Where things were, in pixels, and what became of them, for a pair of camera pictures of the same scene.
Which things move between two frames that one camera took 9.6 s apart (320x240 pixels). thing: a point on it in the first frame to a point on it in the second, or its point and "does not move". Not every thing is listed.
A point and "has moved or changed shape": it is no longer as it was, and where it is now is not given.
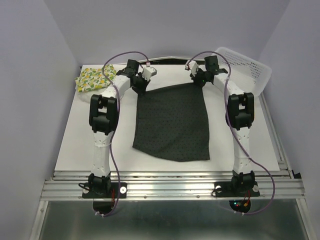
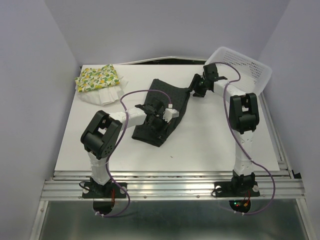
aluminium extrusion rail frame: x=282 y=184 does not move
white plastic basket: x=246 y=73 does not move
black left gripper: x=142 y=88 to x=160 y=133
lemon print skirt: x=89 y=79 does not move
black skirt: x=171 y=123 has moved or changed shape
